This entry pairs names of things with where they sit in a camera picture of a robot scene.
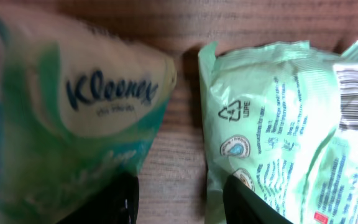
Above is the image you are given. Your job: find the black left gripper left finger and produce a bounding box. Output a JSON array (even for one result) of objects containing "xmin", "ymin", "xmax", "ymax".
[{"xmin": 58, "ymin": 172, "xmax": 139, "ymax": 224}]

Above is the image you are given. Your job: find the light green wipes packet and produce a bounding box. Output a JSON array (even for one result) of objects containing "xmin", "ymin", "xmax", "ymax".
[{"xmin": 198, "ymin": 40, "xmax": 358, "ymax": 223}]

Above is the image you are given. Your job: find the green Kleenex tissue pack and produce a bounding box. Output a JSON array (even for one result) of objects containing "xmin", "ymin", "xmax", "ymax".
[{"xmin": 0, "ymin": 4, "xmax": 177, "ymax": 223}]

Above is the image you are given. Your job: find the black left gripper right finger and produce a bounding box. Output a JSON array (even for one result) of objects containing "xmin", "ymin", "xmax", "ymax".
[{"xmin": 223, "ymin": 175, "xmax": 292, "ymax": 224}]

